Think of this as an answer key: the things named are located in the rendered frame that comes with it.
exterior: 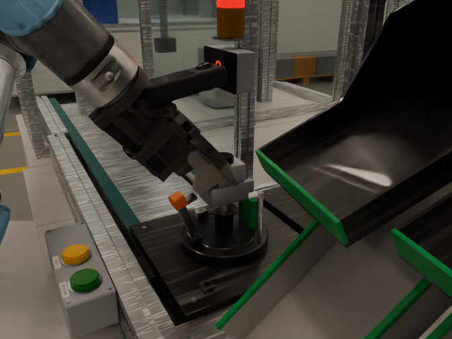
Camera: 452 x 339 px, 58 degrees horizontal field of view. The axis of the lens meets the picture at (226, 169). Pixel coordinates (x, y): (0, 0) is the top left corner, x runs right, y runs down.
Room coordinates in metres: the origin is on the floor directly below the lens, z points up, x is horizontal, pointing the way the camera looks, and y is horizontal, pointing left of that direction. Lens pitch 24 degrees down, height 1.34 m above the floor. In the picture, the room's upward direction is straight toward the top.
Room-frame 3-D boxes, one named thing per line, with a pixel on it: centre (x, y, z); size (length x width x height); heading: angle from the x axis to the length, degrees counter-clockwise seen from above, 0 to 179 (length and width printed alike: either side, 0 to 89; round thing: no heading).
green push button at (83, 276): (0.46, 0.20, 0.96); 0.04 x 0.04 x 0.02
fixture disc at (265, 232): (0.55, 0.00, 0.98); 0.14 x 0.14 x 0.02
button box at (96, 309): (0.52, 0.23, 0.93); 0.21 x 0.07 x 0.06; 29
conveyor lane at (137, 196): (0.82, 0.13, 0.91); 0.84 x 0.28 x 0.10; 29
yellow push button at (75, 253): (0.52, 0.23, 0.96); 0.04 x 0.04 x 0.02
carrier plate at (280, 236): (0.55, 0.00, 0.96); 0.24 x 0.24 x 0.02; 29
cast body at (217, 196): (0.56, -0.01, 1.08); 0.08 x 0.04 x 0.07; 119
